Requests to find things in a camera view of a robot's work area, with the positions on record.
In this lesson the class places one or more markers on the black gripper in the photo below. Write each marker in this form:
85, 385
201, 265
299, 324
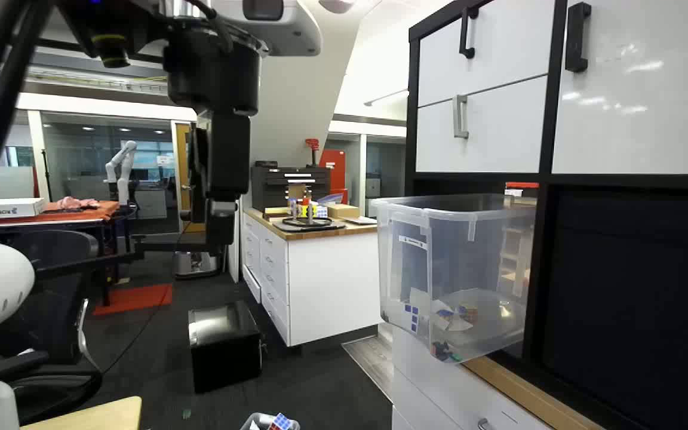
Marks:
216, 72

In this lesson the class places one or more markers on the white counter cabinet wood top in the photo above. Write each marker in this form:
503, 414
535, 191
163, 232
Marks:
441, 389

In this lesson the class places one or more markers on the black machine on island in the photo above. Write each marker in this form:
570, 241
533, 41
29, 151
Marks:
273, 183

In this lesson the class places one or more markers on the small colourful items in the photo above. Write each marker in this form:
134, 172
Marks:
305, 209

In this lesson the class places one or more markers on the flat white box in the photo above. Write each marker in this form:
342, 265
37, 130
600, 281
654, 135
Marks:
10, 209

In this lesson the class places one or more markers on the clear plastic storage box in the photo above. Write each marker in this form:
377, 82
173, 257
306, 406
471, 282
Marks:
471, 270

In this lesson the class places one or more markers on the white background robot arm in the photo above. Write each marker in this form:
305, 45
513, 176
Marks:
122, 171

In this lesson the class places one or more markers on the red table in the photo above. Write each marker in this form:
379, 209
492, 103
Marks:
49, 219

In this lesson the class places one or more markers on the white card with dark squares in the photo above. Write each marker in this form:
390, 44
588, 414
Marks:
411, 315

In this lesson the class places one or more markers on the white island cabinet wood top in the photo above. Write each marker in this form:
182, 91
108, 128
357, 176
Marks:
320, 277

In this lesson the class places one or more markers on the white cabinet door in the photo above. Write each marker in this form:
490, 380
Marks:
645, 111

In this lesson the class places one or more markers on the small cardboard box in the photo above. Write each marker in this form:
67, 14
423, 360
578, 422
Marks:
345, 210

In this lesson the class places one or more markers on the light wood table corner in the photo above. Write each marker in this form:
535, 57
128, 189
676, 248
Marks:
97, 417

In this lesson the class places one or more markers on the red wall cabinet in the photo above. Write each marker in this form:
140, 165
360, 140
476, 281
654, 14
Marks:
336, 176

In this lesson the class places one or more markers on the red floor mat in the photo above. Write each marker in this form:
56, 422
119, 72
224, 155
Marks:
133, 299

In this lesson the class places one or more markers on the black cube ottoman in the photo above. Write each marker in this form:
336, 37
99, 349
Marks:
226, 349

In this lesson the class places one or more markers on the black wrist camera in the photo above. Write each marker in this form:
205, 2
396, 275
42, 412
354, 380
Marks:
108, 37

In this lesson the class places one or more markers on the black office chair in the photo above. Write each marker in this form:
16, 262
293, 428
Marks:
49, 311

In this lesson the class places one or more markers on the round grey tray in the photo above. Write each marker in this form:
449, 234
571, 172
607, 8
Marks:
308, 225

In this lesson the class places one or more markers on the black shelf cabinet frame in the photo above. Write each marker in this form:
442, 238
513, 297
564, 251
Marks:
638, 302

